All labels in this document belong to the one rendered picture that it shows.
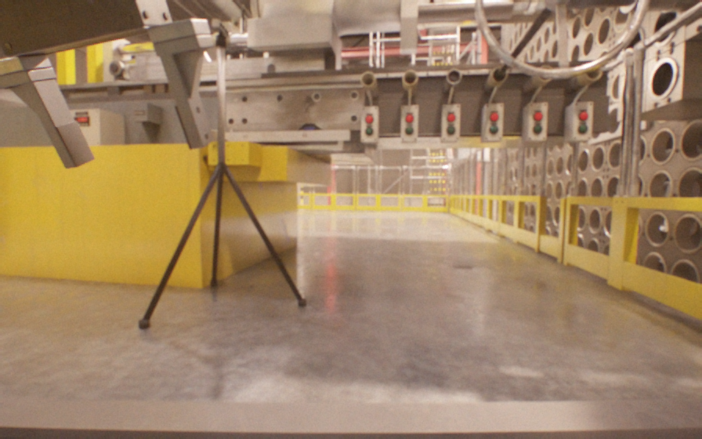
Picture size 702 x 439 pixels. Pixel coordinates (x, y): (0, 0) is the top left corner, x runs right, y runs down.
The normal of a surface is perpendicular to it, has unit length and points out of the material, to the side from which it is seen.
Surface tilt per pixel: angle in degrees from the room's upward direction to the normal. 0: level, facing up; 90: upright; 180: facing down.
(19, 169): 90
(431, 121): 90
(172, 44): 113
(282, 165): 90
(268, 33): 90
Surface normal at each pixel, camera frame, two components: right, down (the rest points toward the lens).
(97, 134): -0.16, 0.07
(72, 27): -0.06, 0.46
